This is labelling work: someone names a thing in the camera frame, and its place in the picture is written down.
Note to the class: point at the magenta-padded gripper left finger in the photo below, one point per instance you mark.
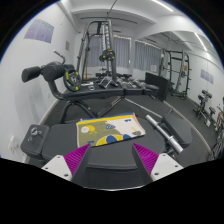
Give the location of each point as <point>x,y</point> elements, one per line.
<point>77,159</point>

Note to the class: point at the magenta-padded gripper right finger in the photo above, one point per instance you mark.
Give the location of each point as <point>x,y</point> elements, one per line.
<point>146,159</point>

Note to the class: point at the colourful patterned towel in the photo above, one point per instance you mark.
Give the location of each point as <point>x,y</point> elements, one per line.
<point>110,131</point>

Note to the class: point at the thick silver barbell sleeve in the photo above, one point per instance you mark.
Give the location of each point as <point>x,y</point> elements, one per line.
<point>165,134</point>

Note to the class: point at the black padded flat bench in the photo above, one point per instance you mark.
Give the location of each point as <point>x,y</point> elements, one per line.
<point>110,155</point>

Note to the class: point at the black seat pad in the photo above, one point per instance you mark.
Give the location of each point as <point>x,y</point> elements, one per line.
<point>178,128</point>

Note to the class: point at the thin steel bar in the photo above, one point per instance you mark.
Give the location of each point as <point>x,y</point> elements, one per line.
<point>143,107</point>

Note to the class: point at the black bench with leg rollers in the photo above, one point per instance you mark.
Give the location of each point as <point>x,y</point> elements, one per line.
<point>100,90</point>

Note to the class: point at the black upright panel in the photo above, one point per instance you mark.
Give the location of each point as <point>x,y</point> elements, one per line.
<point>158,85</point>

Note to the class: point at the group of dumbbells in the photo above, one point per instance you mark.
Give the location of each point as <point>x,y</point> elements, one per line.
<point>133,82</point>

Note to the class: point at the black exercise machine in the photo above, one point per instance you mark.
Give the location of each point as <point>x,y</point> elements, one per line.
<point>203,105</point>

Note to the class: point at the person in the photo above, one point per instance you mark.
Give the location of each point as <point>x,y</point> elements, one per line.
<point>220,116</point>

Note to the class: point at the black power rack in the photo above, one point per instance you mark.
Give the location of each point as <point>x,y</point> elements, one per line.
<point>182,73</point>

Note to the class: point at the grey window curtain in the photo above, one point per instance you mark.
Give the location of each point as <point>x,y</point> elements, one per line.
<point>146,56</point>
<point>122,51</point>

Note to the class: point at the small black yellow weight plate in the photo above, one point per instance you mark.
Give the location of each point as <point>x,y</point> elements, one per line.
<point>107,53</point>

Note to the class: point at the white wall socket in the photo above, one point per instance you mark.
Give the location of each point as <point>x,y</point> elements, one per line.
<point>12,144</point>

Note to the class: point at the small purple wall poster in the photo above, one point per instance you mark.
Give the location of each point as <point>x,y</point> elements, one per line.
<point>206,76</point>

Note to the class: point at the small brown wall board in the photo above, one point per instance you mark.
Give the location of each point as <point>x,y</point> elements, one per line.
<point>67,45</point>

